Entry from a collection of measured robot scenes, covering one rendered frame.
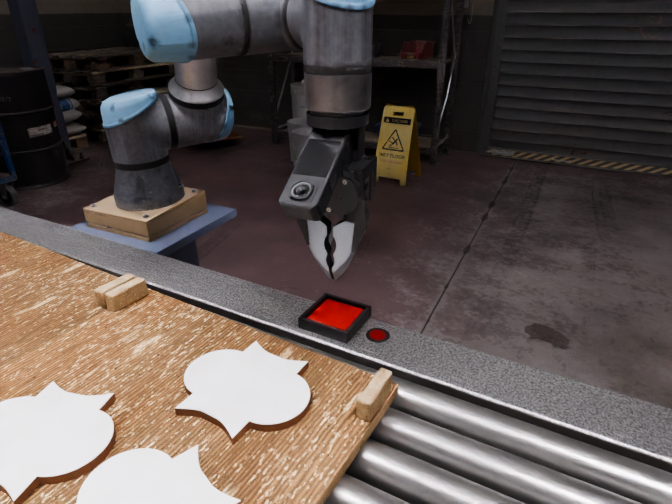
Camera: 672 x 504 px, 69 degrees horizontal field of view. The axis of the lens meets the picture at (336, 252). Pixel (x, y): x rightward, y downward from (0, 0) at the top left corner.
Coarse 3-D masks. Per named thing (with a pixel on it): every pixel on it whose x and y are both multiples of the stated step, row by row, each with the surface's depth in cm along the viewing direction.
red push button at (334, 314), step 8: (328, 304) 70; (336, 304) 70; (344, 304) 70; (320, 312) 68; (328, 312) 68; (336, 312) 68; (344, 312) 68; (352, 312) 68; (360, 312) 68; (320, 320) 66; (328, 320) 66; (336, 320) 66; (344, 320) 66; (352, 320) 67; (344, 328) 65
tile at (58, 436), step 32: (0, 416) 48; (32, 416) 48; (64, 416) 48; (96, 416) 48; (0, 448) 45; (32, 448) 45; (64, 448) 45; (96, 448) 45; (0, 480) 42; (32, 480) 42; (64, 480) 43
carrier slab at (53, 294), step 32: (0, 256) 82; (32, 256) 82; (64, 256) 82; (0, 288) 73; (32, 288) 73; (64, 288) 73; (0, 320) 65; (32, 320) 65; (64, 320) 65; (0, 352) 59
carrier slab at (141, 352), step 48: (96, 336) 62; (144, 336) 62; (192, 336) 62; (240, 336) 62; (0, 384) 54; (48, 384) 54; (96, 384) 54; (144, 384) 54; (336, 384) 54; (144, 432) 48; (192, 432) 48; (288, 432) 48; (336, 432) 48; (240, 480) 43; (288, 480) 43; (336, 480) 44
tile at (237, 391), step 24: (216, 360) 56; (240, 360) 56; (264, 360) 56; (288, 360) 56; (192, 384) 53; (216, 384) 53; (240, 384) 53; (264, 384) 53; (288, 384) 53; (192, 408) 49; (216, 408) 49; (240, 408) 49; (264, 408) 49; (288, 408) 49; (240, 432) 47
